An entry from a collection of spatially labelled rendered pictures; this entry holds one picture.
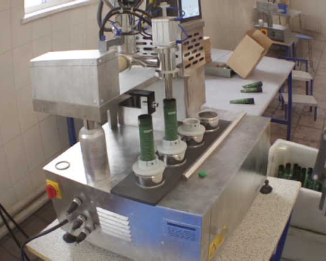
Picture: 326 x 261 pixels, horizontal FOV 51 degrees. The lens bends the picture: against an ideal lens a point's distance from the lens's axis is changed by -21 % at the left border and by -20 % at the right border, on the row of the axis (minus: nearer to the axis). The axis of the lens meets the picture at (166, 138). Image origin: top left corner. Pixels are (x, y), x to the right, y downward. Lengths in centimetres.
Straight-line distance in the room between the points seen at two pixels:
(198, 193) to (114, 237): 27
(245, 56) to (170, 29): 178
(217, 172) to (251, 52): 171
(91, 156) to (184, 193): 23
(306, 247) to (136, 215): 105
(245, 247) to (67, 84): 69
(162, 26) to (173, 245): 51
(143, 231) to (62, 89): 40
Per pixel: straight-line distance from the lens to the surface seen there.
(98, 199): 101
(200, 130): 111
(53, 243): 125
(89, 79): 90
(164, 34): 92
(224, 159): 107
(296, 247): 182
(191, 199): 92
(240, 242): 120
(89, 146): 97
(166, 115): 98
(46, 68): 100
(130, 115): 129
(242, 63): 269
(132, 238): 102
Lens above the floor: 152
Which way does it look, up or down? 25 degrees down
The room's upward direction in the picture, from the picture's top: 3 degrees counter-clockwise
